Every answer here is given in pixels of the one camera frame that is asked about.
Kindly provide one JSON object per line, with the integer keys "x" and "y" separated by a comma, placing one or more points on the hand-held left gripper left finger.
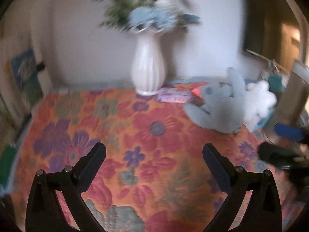
{"x": 93, "y": 169}

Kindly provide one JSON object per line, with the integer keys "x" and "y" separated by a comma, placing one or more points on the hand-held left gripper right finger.
{"x": 216, "y": 171}

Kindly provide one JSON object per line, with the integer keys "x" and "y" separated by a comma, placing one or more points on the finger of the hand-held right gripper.
{"x": 289, "y": 131}
{"x": 275, "y": 153}

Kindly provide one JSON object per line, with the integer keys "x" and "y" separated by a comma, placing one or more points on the gold thermos bottle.
{"x": 287, "y": 101}

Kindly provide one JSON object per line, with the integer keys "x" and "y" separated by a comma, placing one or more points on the white fluffy plush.
{"x": 259, "y": 101}

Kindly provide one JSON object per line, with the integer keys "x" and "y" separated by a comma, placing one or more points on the small teal box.
{"x": 275, "y": 83}

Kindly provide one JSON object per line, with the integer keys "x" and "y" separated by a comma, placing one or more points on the light blue plush rabbit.
{"x": 217, "y": 111}

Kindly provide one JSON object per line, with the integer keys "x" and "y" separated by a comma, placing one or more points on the floral quilted blanket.
{"x": 157, "y": 130}

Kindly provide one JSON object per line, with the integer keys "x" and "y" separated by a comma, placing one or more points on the purple wipes pack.
{"x": 172, "y": 95}

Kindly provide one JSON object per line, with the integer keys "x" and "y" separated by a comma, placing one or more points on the white ribbed ceramic vase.
{"x": 148, "y": 65}

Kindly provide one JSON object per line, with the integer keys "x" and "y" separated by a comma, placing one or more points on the blue white artificial flower bouquet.
{"x": 144, "y": 19}

